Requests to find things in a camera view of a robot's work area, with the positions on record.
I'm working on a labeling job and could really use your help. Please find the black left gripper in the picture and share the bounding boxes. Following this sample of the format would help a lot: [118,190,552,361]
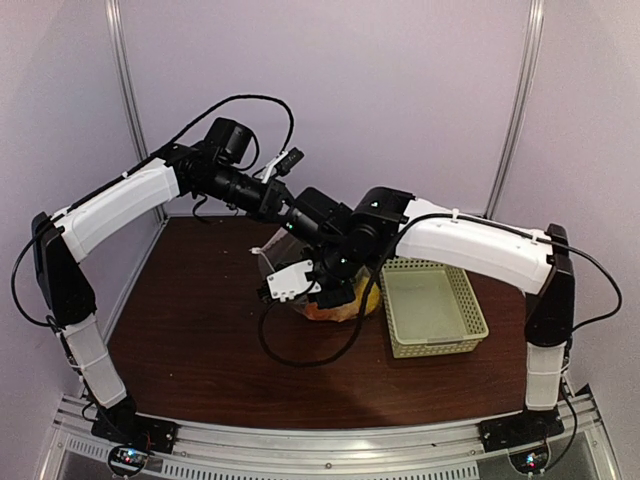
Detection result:
[197,161,293,222]

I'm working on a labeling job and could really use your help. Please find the orange mango slice toy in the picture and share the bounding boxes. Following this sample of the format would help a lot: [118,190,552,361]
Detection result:
[303,277,381,323]

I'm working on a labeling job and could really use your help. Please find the clear zip top bag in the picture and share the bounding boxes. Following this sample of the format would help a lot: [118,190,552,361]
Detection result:
[250,228,370,323]

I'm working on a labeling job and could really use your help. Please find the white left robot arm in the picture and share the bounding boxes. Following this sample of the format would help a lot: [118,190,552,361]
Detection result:
[32,118,303,444]

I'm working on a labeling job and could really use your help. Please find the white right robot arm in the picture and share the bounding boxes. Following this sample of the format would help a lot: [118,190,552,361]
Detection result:
[268,187,575,442]

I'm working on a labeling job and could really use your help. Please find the pale green perforated basket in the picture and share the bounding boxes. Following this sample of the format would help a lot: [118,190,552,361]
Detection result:
[380,258,489,359]

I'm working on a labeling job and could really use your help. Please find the right circuit board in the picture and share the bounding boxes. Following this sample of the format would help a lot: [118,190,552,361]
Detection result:
[509,446,550,475]

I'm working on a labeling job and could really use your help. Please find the circuit board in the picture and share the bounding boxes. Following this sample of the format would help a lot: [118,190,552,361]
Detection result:
[509,446,550,475]
[107,445,151,476]

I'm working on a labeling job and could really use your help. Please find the left circuit board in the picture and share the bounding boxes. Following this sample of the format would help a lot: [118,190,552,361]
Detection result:
[107,445,151,476]

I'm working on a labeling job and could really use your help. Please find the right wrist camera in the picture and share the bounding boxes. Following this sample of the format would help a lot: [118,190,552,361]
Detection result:
[257,260,322,303]

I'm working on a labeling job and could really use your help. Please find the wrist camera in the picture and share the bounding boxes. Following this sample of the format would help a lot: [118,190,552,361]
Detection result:
[257,260,322,303]
[254,148,304,184]

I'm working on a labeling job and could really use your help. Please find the black right camera cable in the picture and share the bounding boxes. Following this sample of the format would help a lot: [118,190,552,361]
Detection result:
[257,212,501,370]

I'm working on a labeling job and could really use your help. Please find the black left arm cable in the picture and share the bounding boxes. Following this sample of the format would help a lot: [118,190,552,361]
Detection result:
[10,93,297,331]

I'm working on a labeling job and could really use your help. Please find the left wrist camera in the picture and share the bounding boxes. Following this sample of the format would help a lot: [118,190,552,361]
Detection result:
[254,148,304,184]

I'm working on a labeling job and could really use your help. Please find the left aluminium corner post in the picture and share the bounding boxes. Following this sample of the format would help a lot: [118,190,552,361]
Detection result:
[103,0,169,224]

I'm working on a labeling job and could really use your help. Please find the aluminium corner post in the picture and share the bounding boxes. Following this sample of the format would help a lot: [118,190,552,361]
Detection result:
[103,0,169,224]
[484,0,545,219]

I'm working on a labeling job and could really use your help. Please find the aluminium front rail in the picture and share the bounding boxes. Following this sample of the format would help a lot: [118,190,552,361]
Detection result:
[35,394,622,479]

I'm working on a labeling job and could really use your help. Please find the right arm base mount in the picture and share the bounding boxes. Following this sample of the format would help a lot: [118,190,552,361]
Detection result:
[479,407,565,453]

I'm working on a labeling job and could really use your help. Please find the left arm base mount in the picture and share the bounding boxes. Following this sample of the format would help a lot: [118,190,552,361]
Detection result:
[91,407,178,454]

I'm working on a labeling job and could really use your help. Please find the right aluminium corner post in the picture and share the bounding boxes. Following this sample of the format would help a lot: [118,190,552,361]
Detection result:
[484,0,545,219]

